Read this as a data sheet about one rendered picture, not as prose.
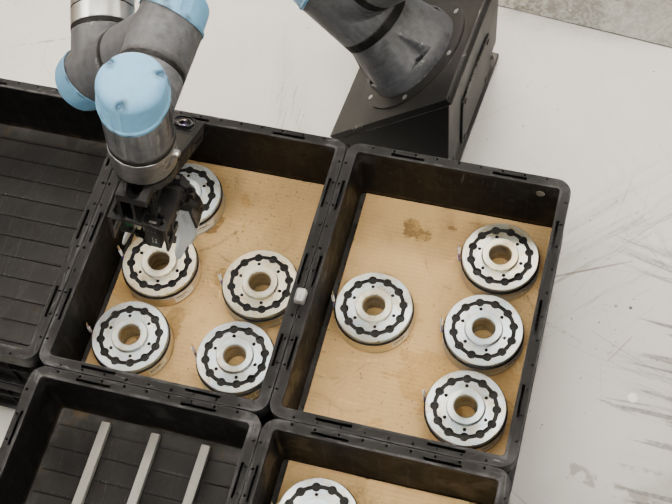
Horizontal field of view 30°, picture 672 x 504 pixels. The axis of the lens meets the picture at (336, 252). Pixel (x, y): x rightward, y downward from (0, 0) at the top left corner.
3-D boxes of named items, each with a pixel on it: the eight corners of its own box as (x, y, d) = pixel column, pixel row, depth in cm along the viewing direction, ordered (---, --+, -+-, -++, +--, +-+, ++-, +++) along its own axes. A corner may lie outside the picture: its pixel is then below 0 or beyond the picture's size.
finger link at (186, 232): (174, 274, 157) (151, 237, 149) (189, 234, 160) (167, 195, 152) (197, 278, 156) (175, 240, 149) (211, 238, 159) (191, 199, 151)
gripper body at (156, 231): (111, 239, 149) (97, 188, 138) (135, 179, 153) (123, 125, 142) (172, 255, 148) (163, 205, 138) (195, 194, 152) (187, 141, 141)
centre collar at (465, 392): (452, 384, 157) (452, 382, 157) (490, 396, 156) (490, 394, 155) (440, 419, 155) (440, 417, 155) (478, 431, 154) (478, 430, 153)
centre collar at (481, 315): (467, 309, 162) (467, 307, 161) (505, 315, 161) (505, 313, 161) (461, 344, 160) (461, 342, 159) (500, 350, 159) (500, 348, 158)
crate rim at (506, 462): (350, 150, 170) (349, 140, 167) (571, 190, 164) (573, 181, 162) (267, 421, 152) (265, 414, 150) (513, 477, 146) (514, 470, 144)
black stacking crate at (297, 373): (355, 188, 178) (350, 144, 168) (563, 228, 172) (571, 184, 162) (278, 447, 160) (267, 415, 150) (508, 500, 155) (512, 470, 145)
